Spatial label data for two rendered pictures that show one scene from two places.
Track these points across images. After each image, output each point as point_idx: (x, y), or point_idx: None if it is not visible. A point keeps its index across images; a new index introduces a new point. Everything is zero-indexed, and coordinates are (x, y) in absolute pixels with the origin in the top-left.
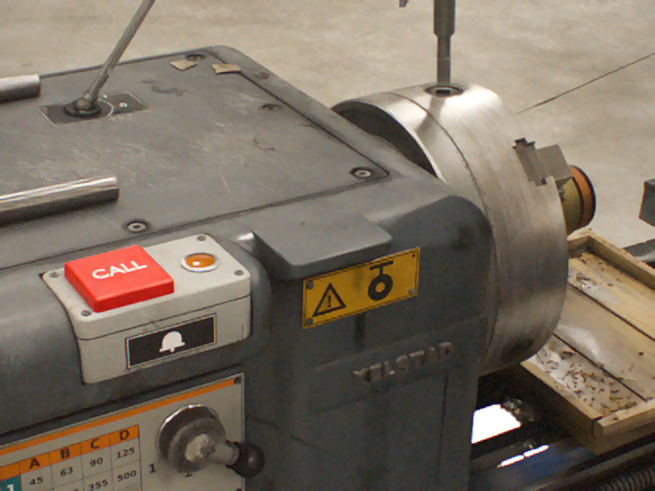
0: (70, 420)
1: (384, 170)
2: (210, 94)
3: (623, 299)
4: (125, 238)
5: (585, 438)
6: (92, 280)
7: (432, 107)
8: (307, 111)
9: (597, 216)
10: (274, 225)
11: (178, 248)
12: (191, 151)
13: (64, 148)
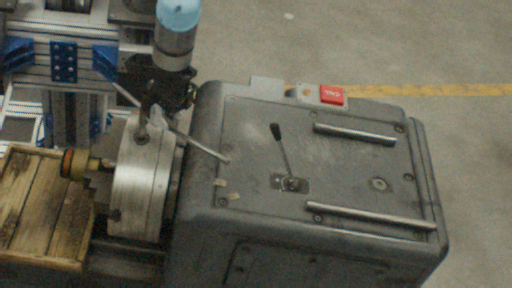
0: None
1: (225, 97)
2: (241, 168)
3: (9, 209)
4: (319, 111)
5: None
6: (340, 93)
7: (158, 130)
8: (217, 138)
9: None
10: (277, 94)
11: (308, 99)
12: (274, 138)
13: (313, 163)
